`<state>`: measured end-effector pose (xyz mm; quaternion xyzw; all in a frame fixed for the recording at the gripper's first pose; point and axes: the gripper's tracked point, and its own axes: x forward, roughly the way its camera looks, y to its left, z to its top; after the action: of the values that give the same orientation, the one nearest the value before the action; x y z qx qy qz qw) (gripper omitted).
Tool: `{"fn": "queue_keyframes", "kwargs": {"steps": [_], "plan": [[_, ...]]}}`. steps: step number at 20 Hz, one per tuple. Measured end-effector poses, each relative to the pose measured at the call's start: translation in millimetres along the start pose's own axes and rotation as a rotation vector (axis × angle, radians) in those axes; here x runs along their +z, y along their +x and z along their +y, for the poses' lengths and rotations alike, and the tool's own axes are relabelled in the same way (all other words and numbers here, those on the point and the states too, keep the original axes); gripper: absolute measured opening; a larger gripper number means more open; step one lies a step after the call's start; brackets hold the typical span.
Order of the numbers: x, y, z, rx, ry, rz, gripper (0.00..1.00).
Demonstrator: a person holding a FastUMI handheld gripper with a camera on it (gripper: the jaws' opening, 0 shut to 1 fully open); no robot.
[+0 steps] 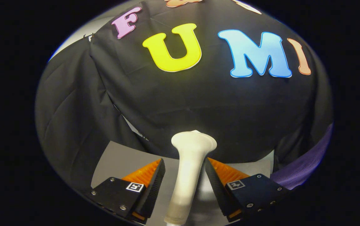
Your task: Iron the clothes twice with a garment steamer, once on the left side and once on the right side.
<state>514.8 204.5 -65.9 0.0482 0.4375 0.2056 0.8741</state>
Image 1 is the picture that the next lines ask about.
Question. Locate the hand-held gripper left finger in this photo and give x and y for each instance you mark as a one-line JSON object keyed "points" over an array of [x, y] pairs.
{"points": [[150, 191]]}

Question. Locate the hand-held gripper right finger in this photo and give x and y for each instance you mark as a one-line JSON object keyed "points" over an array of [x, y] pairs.
{"points": [[217, 191]]}

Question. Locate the white garment steamer head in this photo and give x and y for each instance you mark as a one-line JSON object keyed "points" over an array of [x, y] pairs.
{"points": [[187, 169]]}

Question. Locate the grey drawer cabinet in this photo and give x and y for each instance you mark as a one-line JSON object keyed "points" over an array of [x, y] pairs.
{"points": [[120, 160]]}

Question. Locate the black backdrop cloth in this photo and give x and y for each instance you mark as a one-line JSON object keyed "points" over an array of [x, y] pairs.
{"points": [[198, 103]]}

